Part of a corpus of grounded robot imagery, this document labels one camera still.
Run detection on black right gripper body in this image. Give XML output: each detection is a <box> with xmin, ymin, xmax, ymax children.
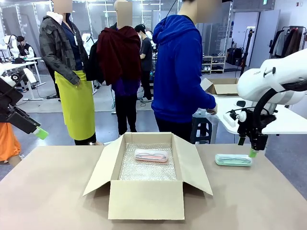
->
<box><xmin>237</xmin><ymin>112</ymin><xmax>269</xmax><ymax>150</ymax></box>

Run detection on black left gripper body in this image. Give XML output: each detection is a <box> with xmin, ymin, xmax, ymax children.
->
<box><xmin>5</xmin><ymin>104</ymin><xmax>42</xmax><ymax>135</ymax></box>

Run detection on pink toothbrush case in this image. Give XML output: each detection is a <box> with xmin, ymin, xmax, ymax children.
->
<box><xmin>134</xmin><ymin>149</ymin><xmax>169</xmax><ymax>164</ymax></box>

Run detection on person's right forearm blue sleeve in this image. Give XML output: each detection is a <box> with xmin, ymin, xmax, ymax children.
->
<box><xmin>190</xmin><ymin>91</ymin><xmax>216</xmax><ymax>113</ymax></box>

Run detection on thin-framed glasses in green case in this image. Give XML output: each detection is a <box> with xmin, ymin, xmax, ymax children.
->
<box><xmin>219</xmin><ymin>155</ymin><xmax>250</xmax><ymax>162</ymax></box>

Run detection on white glasses case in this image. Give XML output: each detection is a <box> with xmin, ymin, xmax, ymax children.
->
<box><xmin>222</xmin><ymin>114</ymin><xmax>239</xmax><ymax>127</ymax></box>

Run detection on clear green glasses case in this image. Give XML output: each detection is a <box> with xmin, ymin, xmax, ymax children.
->
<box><xmin>214</xmin><ymin>153</ymin><xmax>253</xmax><ymax>167</ymax></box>

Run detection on orange cloth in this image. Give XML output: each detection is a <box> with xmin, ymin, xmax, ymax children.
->
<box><xmin>0</xmin><ymin>122</ymin><xmax>22</xmax><ymax>162</ymax></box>

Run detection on white side table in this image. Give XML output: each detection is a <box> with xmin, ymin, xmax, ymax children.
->
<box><xmin>214</xmin><ymin>95</ymin><xmax>307</xmax><ymax>136</ymax></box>

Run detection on black plastic stool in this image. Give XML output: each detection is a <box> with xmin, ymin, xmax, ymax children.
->
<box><xmin>191</xmin><ymin>115</ymin><xmax>213</xmax><ymax>145</ymax></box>

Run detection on yellow apron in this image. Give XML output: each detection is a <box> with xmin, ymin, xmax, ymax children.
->
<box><xmin>54</xmin><ymin>70</ymin><xmax>96</xmax><ymax>141</ymax></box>

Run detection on clear plastic wrap bundle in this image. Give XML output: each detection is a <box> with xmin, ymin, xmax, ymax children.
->
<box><xmin>194</xmin><ymin>108</ymin><xmax>216</xmax><ymax>121</ymax></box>

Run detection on small open cardboard box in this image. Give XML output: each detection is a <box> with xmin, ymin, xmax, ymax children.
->
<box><xmin>201</xmin><ymin>77</ymin><xmax>240</xmax><ymax>97</ymax></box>

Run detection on white office desk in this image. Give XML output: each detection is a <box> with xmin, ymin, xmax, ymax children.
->
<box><xmin>0</xmin><ymin>60</ymin><xmax>47</xmax><ymax>101</ymax></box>

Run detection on seated person in dark jacket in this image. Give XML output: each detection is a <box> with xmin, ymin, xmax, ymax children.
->
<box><xmin>16</xmin><ymin>35</ymin><xmax>37</xmax><ymax>59</ymax></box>

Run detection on white shoe shelf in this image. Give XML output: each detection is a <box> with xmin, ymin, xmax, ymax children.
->
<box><xmin>201</xmin><ymin>55</ymin><xmax>227</xmax><ymax>75</ymax></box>

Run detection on mannequin with yellow apron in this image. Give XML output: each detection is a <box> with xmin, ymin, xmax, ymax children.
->
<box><xmin>39</xmin><ymin>0</ymin><xmax>97</xmax><ymax>146</ymax></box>

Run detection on black suitcase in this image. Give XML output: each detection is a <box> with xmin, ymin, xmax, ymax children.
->
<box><xmin>226</xmin><ymin>47</ymin><xmax>245</xmax><ymax>67</ymax></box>

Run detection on mannequin with maroon cloth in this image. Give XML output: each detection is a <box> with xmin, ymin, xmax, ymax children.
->
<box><xmin>85</xmin><ymin>0</ymin><xmax>142</xmax><ymax>139</ymax></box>

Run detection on black light stand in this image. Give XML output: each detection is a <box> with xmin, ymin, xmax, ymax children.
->
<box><xmin>239</xmin><ymin>27</ymin><xmax>255</xmax><ymax>78</ymax></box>

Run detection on person in blue hoodie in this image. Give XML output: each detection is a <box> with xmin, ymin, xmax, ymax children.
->
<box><xmin>151</xmin><ymin>0</ymin><xmax>218</xmax><ymax>144</ymax></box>

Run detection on clear bubble wrap sheet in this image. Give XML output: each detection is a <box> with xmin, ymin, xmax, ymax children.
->
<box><xmin>118</xmin><ymin>142</ymin><xmax>178</xmax><ymax>182</ymax></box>

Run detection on clothes rack with garments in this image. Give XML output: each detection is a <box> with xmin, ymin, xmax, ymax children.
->
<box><xmin>269</xmin><ymin>25</ymin><xmax>307</xmax><ymax>59</ymax></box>

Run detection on maroon cloth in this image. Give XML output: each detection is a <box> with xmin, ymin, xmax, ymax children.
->
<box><xmin>96</xmin><ymin>25</ymin><xmax>142</xmax><ymax>86</ymax></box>

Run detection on open brown cardboard box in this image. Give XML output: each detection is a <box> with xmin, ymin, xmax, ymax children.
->
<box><xmin>83</xmin><ymin>131</ymin><xmax>214</xmax><ymax>220</ymax></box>

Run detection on person in black cap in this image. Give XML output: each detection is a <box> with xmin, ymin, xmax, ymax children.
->
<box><xmin>134</xmin><ymin>23</ymin><xmax>154</xmax><ymax>103</ymax></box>

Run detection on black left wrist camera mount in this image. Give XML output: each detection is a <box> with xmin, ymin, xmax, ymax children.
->
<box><xmin>0</xmin><ymin>78</ymin><xmax>24</xmax><ymax>109</ymax></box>

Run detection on black cable hose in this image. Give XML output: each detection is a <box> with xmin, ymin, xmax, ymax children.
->
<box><xmin>253</xmin><ymin>80</ymin><xmax>307</xmax><ymax>138</ymax></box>

